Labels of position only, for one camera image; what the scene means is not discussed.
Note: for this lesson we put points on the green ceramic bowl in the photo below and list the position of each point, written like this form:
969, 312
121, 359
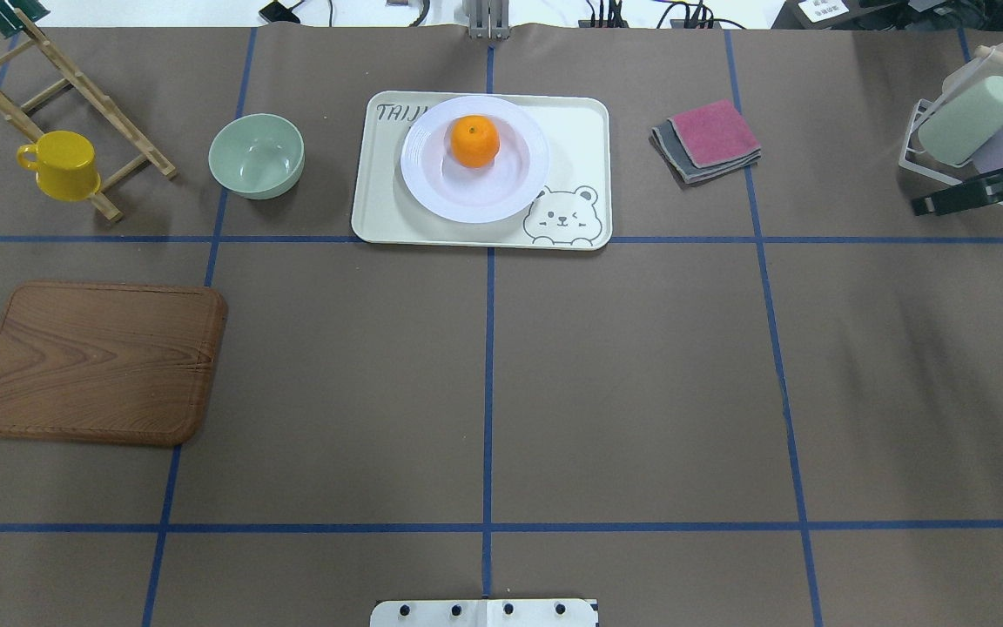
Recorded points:
259, 156

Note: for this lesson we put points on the wooden cutting board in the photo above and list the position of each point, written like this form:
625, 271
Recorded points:
115, 363

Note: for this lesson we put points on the orange fruit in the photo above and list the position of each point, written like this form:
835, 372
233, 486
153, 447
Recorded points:
474, 141

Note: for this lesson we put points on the wooden dish rack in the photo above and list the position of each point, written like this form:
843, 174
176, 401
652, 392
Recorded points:
75, 102

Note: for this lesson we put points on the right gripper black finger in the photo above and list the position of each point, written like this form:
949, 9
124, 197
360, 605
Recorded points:
978, 191

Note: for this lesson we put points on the white wire cup rack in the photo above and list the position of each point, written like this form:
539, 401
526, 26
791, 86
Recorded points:
913, 157

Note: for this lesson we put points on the yellow mug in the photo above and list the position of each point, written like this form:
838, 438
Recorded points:
64, 163

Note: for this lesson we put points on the small black device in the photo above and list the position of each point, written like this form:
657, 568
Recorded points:
280, 12

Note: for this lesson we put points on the cream bear tray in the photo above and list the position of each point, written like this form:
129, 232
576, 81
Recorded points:
572, 212

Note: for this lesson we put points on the aluminium frame post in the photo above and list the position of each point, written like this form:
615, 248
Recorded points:
487, 19

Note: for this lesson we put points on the green plastic cup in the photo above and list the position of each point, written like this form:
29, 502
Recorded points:
960, 127

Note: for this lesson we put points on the pink and grey cloths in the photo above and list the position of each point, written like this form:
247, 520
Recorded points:
706, 142

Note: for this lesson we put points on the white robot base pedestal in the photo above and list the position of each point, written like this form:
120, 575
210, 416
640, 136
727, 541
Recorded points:
487, 612

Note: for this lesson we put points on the white round plate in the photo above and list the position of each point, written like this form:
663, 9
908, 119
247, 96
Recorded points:
509, 182

